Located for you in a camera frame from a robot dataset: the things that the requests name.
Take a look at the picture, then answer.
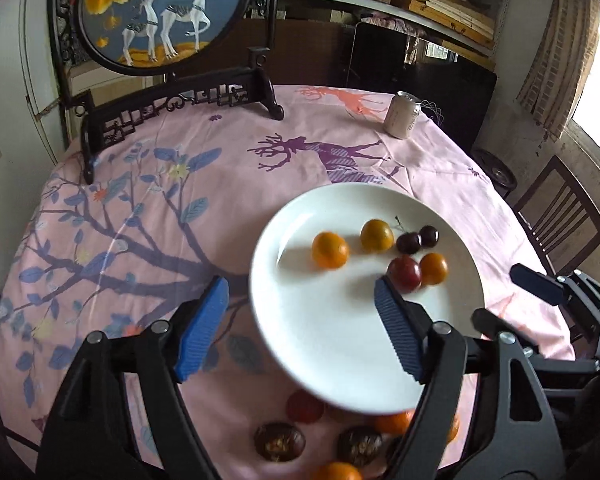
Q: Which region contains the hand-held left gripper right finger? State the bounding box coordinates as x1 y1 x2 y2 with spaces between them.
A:
374 276 566 480

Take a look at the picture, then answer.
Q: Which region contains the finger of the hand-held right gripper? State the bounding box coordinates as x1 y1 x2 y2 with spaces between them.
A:
510 262 600 332
472 309 600 376

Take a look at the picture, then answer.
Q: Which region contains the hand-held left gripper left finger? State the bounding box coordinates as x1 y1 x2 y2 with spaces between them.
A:
35 276 229 480

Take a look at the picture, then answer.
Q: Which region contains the red cherry tomato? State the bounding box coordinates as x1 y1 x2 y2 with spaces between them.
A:
285 389 325 424
386 255 423 294

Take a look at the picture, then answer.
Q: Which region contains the white round plate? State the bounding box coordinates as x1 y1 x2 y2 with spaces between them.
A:
250 182 486 413

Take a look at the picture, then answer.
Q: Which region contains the small orange cherry tomato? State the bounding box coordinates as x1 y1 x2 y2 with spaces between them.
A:
419 252 449 286

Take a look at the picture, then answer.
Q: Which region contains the dark wooden chair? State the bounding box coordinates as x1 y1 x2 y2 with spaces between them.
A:
512 155 600 276

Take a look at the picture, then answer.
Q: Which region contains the orange cherry tomato green top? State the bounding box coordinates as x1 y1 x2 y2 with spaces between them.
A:
360 219 395 253

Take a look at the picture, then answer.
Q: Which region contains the large orange cherry tomato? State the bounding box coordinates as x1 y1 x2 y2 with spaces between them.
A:
311 231 350 270

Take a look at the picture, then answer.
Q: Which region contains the dark brown speckled fruit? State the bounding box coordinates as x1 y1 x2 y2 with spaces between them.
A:
337 426 385 468
253 421 307 462

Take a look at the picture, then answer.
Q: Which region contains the black round stool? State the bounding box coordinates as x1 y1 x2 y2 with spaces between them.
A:
471 147 519 197

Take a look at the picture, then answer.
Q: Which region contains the pink printed tablecloth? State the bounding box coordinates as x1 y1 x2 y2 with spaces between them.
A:
0 84 578 480

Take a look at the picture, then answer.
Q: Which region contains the white drink can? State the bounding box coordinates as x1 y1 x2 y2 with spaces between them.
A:
384 91 423 140

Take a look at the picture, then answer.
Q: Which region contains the woven bamboo blind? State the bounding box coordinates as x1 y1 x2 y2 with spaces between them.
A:
516 0 600 141

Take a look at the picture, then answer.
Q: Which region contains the black cabinet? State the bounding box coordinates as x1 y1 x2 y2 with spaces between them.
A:
346 22 498 153

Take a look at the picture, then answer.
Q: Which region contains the round deer embroidery screen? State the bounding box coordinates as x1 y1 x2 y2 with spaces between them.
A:
47 0 286 186

